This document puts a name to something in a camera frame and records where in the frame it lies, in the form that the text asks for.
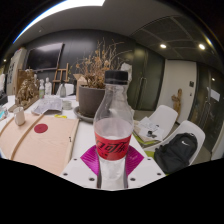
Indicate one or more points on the small white plaster figure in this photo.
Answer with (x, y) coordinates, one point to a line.
(48, 87)

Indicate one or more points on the white cabinet with pictures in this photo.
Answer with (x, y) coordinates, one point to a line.
(15, 66)

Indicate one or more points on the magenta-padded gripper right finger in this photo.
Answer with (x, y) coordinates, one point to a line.
(146, 170)

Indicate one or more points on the flat round red coaster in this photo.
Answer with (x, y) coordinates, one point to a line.
(40, 128)

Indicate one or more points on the dried plant in grey pot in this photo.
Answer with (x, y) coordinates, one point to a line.
(90, 100)

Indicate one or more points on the loose papers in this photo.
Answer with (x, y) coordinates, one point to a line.
(150, 128)

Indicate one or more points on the brown cardboard box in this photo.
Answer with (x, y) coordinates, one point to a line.
(80, 83)

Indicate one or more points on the white ceramic mug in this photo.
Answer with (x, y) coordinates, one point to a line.
(19, 116)

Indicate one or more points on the clear bottle with red label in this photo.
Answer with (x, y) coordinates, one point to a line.
(112, 133)

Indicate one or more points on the white plastic chair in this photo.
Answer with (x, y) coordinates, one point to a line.
(190, 128)
(165, 116)
(68, 89)

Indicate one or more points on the black wall screen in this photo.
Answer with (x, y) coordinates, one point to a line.
(45, 56)

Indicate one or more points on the grey plant saucer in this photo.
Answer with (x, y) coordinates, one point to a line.
(81, 116)

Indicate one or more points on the round ceiling spotlight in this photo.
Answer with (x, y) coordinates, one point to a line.
(202, 46)
(163, 46)

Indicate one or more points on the small yellow item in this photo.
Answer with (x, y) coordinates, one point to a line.
(60, 116)

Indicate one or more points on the wooden easel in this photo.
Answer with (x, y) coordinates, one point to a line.
(61, 75)

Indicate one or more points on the black backpack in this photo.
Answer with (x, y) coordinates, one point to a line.
(176, 151)

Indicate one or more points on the dark spray bottle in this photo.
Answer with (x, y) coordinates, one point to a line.
(63, 91)

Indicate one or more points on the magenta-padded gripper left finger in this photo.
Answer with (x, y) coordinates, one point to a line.
(78, 170)

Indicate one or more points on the small pale cup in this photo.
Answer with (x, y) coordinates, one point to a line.
(67, 105)

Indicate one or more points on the green-labelled spray bottle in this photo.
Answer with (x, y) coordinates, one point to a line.
(41, 90)

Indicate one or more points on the white plaster head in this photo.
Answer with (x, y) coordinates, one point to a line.
(126, 70)

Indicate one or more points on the wooden figure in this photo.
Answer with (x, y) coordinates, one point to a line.
(176, 100)

